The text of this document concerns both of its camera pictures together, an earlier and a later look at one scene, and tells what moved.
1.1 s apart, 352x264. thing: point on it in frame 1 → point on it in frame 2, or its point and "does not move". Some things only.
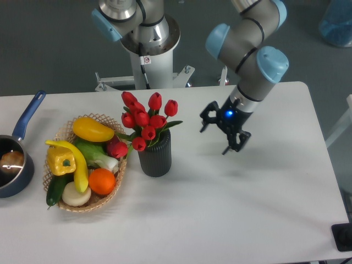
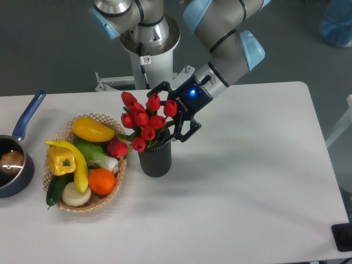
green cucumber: x=57 y=184 does not move
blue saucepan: x=16 y=168 does not move
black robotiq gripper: x=231 y=119 → x=190 y=98
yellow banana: x=81 y=178 does not move
